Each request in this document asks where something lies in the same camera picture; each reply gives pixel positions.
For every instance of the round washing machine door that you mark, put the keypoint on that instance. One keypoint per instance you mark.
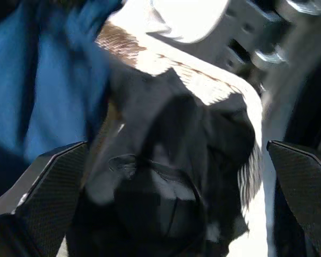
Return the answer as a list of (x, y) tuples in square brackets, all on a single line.
[(187, 18)]

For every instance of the black cloth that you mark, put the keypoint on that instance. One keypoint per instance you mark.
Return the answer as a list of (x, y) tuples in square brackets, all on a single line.
[(176, 139)]

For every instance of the grey washing machine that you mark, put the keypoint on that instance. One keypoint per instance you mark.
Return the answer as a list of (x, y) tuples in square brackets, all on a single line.
[(310, 112)]

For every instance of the blue cloth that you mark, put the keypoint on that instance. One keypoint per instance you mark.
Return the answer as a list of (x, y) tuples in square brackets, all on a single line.
[(48, 93)]

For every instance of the pale woven basket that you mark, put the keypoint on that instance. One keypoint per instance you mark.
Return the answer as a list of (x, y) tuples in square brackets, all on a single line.
[(176, 64)]

